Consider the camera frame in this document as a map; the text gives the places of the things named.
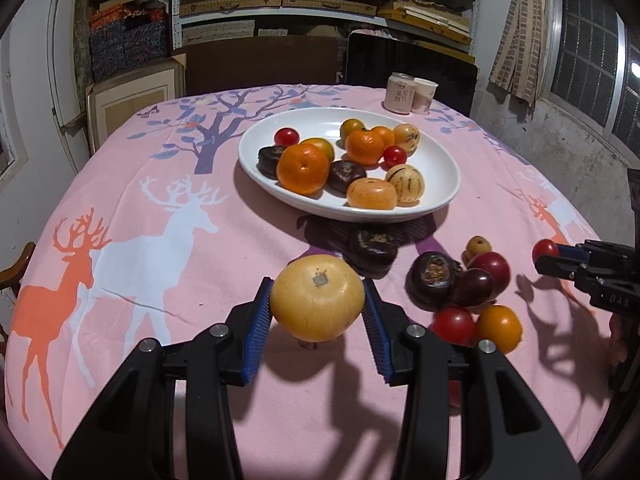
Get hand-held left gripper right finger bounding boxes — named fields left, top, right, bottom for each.
left=362, top=277, right=583, bottom=480

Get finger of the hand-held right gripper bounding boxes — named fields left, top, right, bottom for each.
left=536, top=255, right=581, bottom=281
left=556, top=243, right=591, bottom=261

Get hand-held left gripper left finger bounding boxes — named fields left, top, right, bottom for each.
left=52, top=276, right=275, bottom=480

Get yellow round fruit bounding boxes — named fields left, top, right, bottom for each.
left=270, top=254, right=366, bottom=343
left=346, top=177, right=398, bottom=209

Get white plate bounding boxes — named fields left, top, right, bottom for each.
left=237, top=106, right=461, bottom=223

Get dark brown water chestnut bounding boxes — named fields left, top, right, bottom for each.
left=326, top=160, right=367, bottom=195
left=407, top=252, right=463, bottom=306
left=348, top=230, right=398, bottom=272
left=257, top=145, right=287, bottom=177

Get large orange tangerine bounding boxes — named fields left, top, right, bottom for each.
left=276, top=143, right=331, bottom=196

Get person's right hand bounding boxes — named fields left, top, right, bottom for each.
left=608, top=310, right=627, bottom=367

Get small yellow fruit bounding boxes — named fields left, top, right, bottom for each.
left=465, top=235, right=492, bottom=260

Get orange tomato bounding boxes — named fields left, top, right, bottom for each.
left=475, top=305, right=524, bottom=354

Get dark red plum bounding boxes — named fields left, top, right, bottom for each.
left=450, top=268, right=495, bottom=308

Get pink deer print tablecloth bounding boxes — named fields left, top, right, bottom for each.
left=0, top=82, right=623, bottom=480

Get barred window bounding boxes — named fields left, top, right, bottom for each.
left=545, top=0, right=636, bottom=146

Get white paper cup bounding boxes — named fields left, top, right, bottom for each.
left=411, top=78, right=439, bottom=115

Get brick pattern curtain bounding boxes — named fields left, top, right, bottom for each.
left=489, top=0, right=548, bottom=106

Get pink drink can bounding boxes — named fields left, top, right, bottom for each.
left=384, top=72, right=417, bottom=113

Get wooden chair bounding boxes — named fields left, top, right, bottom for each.
left=0, top=241, right=37, bottom=341

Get wooden framed panel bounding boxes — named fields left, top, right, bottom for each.
left=85, top=52, right=187, bottom=153

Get brown board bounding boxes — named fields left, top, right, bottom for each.
left=182, top=35, right=348, bottom=96

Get white framed window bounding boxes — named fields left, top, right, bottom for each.
left=0, top=75, right=28, bottom=183

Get blue patterned storage box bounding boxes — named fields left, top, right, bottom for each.
left=89, top=27, right=126, bottom=83
left=122, top=20, right=168, bottom=61

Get white wooden plank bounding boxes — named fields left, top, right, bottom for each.
left=46, top=0, right=93, bottom=176

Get white metal shelf rack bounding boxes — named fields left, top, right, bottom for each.
left=170, top=0, right=478, bottom=58

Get stack of tan woven boxes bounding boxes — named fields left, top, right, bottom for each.
left=180, top=0, right=476, bottom=51

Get green patterned panel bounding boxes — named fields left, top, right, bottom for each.
left=74, top=0, right=96, bottom=86

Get orange red patterned boxes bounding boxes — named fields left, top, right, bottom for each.
left=90, top=4, right=168, bottom=28

